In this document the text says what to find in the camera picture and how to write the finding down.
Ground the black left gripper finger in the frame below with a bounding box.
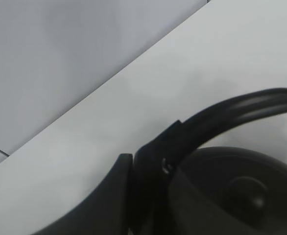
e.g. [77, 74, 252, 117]
[36, 154, 133, 235]

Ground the black round teapot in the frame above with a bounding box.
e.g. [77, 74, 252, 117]
[129, 88, 287, 235]

